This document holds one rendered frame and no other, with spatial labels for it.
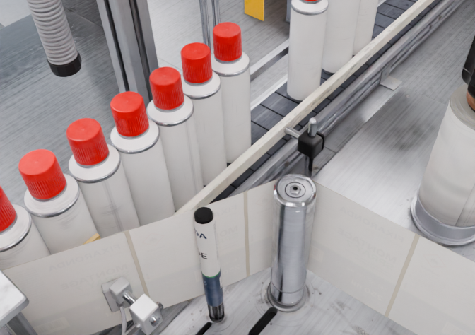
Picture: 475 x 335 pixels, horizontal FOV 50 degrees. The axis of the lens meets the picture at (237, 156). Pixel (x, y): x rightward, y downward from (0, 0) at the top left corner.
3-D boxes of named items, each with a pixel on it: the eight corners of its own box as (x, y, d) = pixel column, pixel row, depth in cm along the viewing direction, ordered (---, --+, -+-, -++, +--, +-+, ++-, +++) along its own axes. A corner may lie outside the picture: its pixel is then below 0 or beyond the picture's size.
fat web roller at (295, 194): (291, 321, 56) (301, 218, 42) (259, 296, 58) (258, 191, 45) (315, 292, 58) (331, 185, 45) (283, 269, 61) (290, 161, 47)
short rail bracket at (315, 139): (309, 189, 75) (316, 129, 66) (293, 179, 77) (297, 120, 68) (322, 176, 77) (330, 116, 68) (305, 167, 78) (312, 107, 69)
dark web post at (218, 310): (217, 326, 56) (203, 224, 42) (206, 316, 57) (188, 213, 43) (227, 314, 57) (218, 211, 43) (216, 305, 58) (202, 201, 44)
